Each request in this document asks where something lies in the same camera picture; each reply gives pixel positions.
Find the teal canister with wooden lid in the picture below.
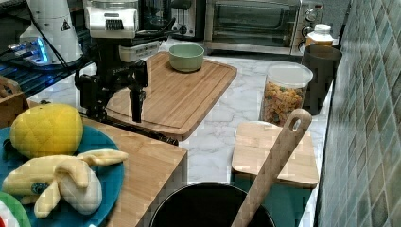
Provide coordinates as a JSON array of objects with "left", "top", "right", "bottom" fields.
[{"left": 231, "top": 121, "right": 319, "bottom": 227}]

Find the white capped bottle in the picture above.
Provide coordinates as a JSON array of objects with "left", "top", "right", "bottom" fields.
[{"left": 305, "top": 24, "right": 334, "bottom": 46}]

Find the green ceramic bowl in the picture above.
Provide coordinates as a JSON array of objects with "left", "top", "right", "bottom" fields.
[{"left": 168, "top": 43, "right": 204, "bottom": 73}]

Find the wooden tea bag organizer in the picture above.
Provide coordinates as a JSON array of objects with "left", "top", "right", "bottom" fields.
[{"left": 0, "top": 76, "right": 29, "bottom": 129}]

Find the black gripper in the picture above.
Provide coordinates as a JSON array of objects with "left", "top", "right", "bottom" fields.
[{"left": 75, "top": 38, "right": 148, "bottom": 123}]

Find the clear cereal container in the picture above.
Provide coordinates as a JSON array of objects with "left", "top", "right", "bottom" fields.
[{"left": 259, "top": 62, "right": 313, "bottom": 127}]

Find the plush peeled banana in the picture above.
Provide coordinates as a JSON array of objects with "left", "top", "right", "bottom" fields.
[{"left": 2, "top": 148, "right": 129, "bottom": 218}]

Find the dark grey cup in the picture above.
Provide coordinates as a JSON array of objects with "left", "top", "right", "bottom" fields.
[{"left": 302, "top": 45, "right": 342, "bottom": 115}]

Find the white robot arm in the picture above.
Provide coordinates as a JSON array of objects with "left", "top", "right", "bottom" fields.
[{"left": 75, "top": 0, "right": 148, "bottom": 123}]

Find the black utensil holder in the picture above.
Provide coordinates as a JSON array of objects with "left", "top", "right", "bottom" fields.
[{"left": 148, "top": 182, "right": 276, "bottom": 227}]

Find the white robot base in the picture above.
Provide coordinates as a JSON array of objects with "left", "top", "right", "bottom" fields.
[{"left": 8, "top": 0, "right": 83, "bottom": 66}]

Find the bamboo cutting board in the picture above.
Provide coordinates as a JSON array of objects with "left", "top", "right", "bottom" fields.
[{"left": 107, "top": 52, "right": 237, "bottom": 141}]

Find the wooden spoon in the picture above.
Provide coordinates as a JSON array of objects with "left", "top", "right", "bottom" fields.
[{"left": 231, "top": 109, "right": 312, "bottom": 227}]

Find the wooden drawer box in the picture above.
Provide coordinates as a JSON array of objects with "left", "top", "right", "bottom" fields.
[{"left": 83, "top": 117, "right": 187, "bottom": 227}]

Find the silver toaster oven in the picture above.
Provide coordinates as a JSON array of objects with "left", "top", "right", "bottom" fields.
[{"left": 204, "top": 0, "right": 323, "bottom": 56}]

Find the black two-slot toaster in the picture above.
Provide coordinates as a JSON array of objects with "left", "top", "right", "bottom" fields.
[{"left": 171, "top": 0, "right": 206, "bottom": 41}]

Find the yellow plush lemon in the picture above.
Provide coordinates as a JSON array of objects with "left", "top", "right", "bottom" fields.
[{"left": 9, "top": 103, "right": 83, "bottom": 159}]

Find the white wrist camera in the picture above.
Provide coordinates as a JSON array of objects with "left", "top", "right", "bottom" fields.
[{"left": 119, "top": 41, "right": 160, "bottom": 62}]

